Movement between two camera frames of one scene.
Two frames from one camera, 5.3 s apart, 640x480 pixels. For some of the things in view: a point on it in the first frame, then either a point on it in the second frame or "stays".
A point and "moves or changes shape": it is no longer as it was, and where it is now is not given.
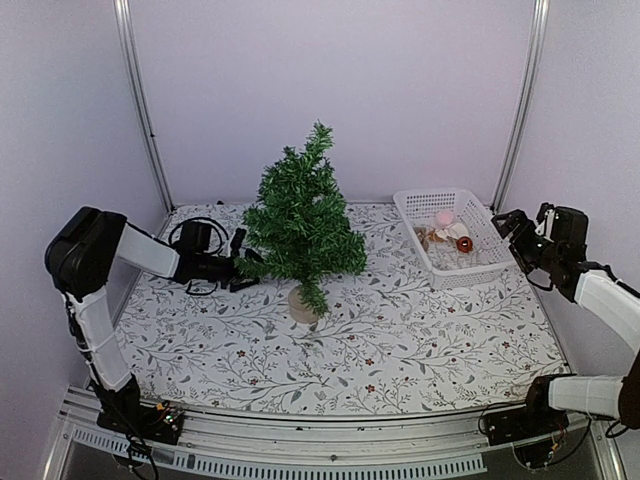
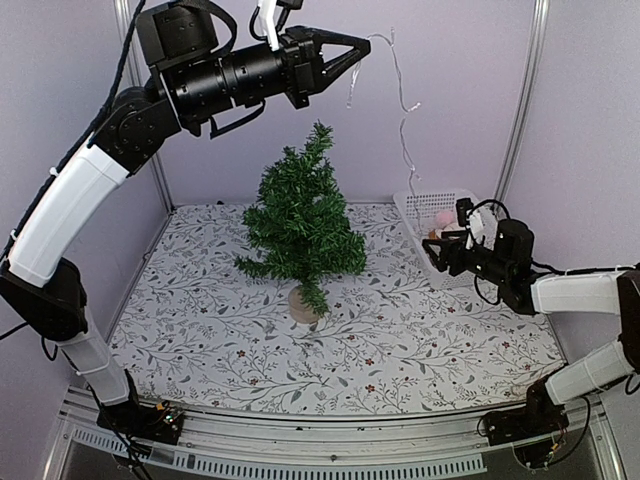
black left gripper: (234, 286) -> (306, 70)
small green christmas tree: (299, 229) stays
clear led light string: (450, 256) moves or changes shape
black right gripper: (518, 218) -> (453, 247)
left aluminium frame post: (128, 29) stays
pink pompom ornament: (445, 218) stays
